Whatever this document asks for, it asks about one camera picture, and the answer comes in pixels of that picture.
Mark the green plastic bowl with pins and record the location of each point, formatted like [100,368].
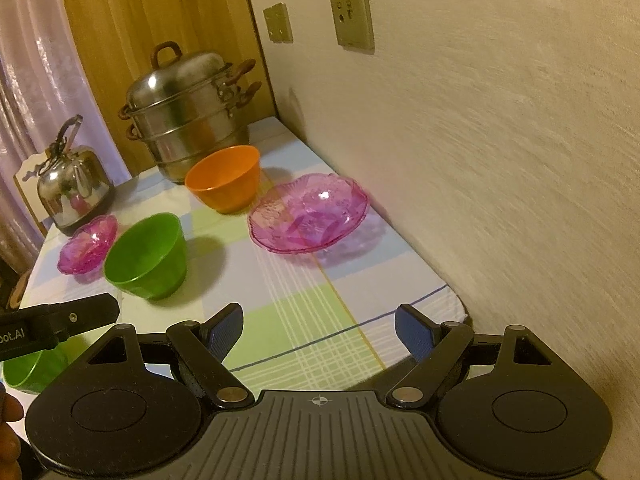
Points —
[30,372]
[150,260]

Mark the large beige wall socket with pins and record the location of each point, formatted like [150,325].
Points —
[351,17]

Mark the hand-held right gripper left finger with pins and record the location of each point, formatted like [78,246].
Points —
[226,332]

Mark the pale sheer curtain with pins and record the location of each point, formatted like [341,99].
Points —
[40,85]

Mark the small pink glass bowl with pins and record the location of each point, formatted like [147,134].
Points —
[85,247]

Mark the stainless steel steamer pot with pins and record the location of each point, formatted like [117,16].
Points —
[192,115]

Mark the large pink glass dish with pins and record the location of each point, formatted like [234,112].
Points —
[305,215]

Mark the orange plastic bowl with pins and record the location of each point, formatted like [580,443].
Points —
[225,180]

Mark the wooden wall panel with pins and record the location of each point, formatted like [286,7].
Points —
[165,5]

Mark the small beige wall socket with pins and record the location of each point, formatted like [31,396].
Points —
[278,22]

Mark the stainless steel kettle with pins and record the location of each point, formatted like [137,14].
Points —
[75,190]

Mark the checked pastel tablecloth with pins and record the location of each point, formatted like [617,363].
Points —
[300,300]

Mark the person's left hand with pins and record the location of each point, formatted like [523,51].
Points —
[9,430]

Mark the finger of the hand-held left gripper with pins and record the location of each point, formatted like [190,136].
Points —
[90,312]

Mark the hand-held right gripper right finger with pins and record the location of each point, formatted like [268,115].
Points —
[412,332]

